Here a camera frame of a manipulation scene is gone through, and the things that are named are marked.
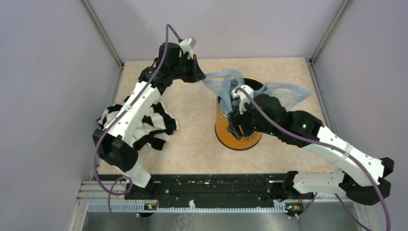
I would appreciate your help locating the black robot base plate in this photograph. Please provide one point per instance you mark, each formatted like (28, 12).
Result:
(218, 190)

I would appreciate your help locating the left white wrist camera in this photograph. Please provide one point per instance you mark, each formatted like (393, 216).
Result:
(187, 46)

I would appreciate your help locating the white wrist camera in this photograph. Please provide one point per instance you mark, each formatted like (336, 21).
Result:
(240, 96)
(187, 46)

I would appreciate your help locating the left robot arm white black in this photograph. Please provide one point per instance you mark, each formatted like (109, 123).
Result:
(113, 141)

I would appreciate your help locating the orange gold-rimmed trash bin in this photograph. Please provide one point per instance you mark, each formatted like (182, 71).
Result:
(222, 125)

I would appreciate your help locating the left aluminium corner post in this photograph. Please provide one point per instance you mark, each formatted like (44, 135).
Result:
(102, 32)

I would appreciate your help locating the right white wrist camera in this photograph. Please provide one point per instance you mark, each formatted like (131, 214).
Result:
(240, 96)

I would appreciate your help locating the right aluminium corner post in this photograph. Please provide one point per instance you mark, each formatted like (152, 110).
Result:
(329, 31)

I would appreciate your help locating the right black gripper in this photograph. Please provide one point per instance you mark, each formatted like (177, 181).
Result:
(235, 119)

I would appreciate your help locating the black white striped cloth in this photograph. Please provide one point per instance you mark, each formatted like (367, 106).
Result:
(154, 130)

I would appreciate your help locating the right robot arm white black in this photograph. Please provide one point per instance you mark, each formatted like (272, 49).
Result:
(361, 177)

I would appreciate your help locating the aluminium frame rail front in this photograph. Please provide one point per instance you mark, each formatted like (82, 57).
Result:
(92, 190)

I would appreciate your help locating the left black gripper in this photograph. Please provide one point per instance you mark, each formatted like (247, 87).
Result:
(196, 74)

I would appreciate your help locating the aluminium corner post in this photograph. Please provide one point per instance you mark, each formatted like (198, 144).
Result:
(329, 31)
(102, 32)

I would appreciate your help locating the translucent blue plastic trash bag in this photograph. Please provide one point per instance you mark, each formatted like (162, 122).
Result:
(222, 83)

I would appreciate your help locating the white toothed cable duct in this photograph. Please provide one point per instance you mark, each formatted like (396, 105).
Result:
(139, 207)

